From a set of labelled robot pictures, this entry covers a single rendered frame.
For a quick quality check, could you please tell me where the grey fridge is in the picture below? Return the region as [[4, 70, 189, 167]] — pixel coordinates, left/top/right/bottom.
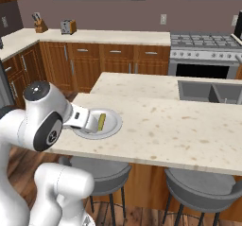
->
[[0, 59, 16, 109]]

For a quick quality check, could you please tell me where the yellow butter stick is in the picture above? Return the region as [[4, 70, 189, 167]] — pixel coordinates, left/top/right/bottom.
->
[[96, 113, 107, 132]]

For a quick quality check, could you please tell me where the white round plate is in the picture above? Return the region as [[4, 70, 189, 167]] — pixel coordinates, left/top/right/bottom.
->
[[72, 107, 124, 141]]

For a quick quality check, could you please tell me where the grey double sink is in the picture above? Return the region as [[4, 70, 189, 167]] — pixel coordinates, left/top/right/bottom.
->
[[177, 79, 242, 106]]

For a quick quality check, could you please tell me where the wooden base cupboard run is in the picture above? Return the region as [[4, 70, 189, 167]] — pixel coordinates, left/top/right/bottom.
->
[[0, 41, 172, 110]]

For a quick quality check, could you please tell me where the black countertop appliance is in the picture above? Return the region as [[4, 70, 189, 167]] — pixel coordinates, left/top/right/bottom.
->
[[233, 9, 242, 43]]

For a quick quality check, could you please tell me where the grey bar stool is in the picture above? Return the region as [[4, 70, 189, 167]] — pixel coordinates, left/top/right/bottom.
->
[[58, 155, 133, 226], [162, 166, 242, 226]]

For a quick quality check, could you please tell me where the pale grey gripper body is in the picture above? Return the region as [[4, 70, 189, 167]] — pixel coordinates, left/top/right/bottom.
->
[[81, 111, 103, 134]]

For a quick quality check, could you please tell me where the wooden knife block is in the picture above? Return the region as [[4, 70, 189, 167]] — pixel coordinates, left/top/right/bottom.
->
[[31, 11, 49, 34]]

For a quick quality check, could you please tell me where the silver gas stove oven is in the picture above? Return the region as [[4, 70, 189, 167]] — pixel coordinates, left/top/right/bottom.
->
[[167, 31, 242, 80]]

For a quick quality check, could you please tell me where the silver orange toaster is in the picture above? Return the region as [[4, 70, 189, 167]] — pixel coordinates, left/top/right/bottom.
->
[[60, 18, 78, 36]]

